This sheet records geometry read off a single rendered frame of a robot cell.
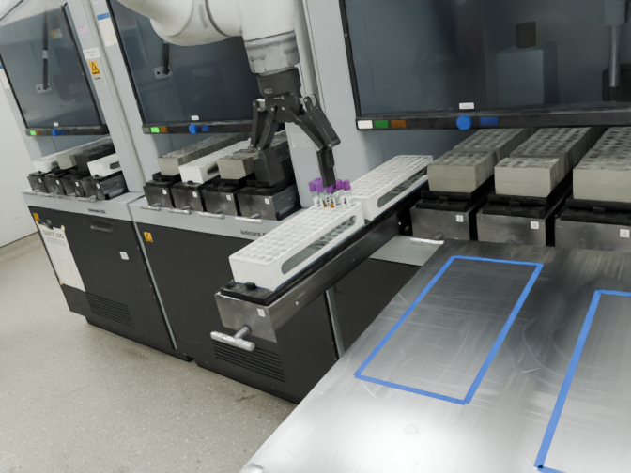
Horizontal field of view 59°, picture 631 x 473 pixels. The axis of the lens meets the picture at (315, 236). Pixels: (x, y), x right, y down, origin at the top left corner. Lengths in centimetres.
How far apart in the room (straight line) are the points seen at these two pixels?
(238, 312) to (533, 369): 51
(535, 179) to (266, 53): 58
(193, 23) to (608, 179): 79
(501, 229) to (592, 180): 19
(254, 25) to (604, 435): 75
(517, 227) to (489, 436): 60
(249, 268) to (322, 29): 63
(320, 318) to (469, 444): 102
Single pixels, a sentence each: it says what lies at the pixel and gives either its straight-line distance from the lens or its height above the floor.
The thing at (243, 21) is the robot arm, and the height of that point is 125.
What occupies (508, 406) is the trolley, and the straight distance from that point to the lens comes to 65.
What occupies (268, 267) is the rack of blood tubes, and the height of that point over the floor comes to 86.
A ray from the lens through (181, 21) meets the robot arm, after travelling 103.
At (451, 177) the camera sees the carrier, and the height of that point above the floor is 85.
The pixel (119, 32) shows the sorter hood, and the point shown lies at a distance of 192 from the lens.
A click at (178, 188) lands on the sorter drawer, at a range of 179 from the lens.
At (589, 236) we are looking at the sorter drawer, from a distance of 111.
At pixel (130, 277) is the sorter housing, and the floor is 41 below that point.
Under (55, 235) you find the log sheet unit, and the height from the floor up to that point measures 54.
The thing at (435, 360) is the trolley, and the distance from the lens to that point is 72.
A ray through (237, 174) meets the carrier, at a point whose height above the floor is 84.
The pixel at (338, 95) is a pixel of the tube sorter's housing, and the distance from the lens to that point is 136.
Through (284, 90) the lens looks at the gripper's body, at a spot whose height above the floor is 112.
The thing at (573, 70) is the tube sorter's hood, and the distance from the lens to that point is 111.
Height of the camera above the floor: 125
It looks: 22 degrees down
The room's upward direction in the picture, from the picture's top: 11 degrees counter-clockwise
